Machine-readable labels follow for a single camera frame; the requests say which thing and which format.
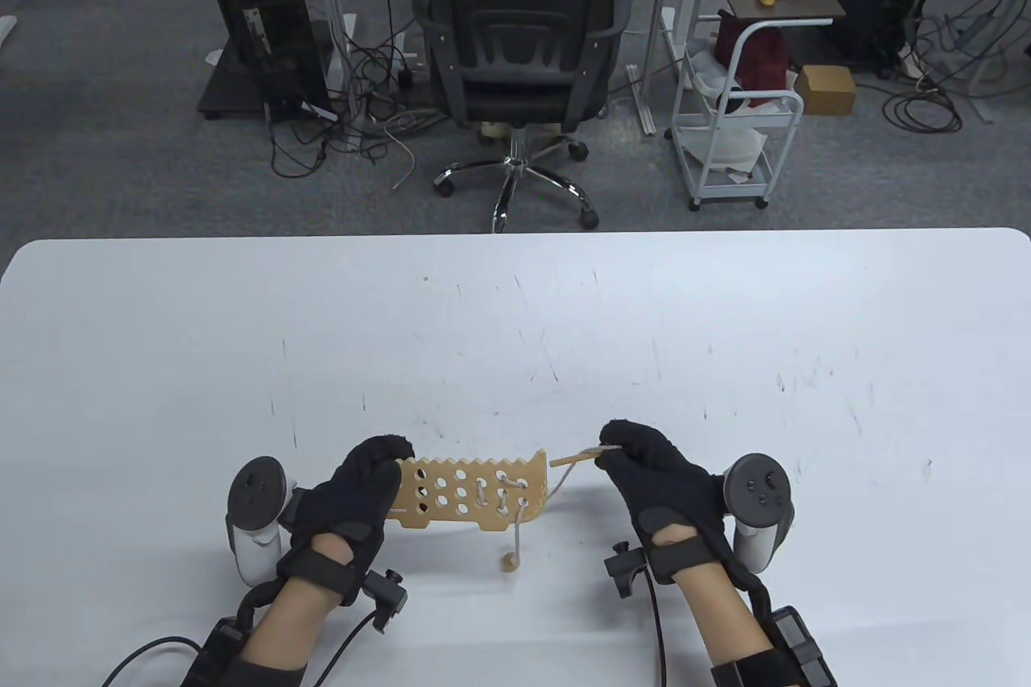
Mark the person's left hand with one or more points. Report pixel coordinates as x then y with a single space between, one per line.
338 510

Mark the person's right hand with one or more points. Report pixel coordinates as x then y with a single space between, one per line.
676 486

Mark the wooden crocodile lacing toy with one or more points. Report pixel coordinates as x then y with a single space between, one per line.
451 518

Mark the round wooden bead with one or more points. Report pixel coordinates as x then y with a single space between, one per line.
509 560

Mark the person's right forearm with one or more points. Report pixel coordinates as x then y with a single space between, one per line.
729 614

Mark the person's left forearm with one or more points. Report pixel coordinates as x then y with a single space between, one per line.
294 614

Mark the black and white tracking controller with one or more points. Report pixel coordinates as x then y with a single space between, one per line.
258 494
761 490

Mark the white rolling cart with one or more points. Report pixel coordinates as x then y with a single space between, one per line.
725 196

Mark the white crumpled paper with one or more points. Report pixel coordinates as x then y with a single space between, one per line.
725 143

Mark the brown cardboard box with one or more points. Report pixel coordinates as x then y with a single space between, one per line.
826 89

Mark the dark red bag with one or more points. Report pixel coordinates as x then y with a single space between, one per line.
761 59

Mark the black mesh office chair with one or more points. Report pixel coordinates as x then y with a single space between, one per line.
519 75

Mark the black computer tower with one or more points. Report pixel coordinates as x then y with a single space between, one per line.
266 10

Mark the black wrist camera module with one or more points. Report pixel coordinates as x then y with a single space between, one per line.
387 598
627 568

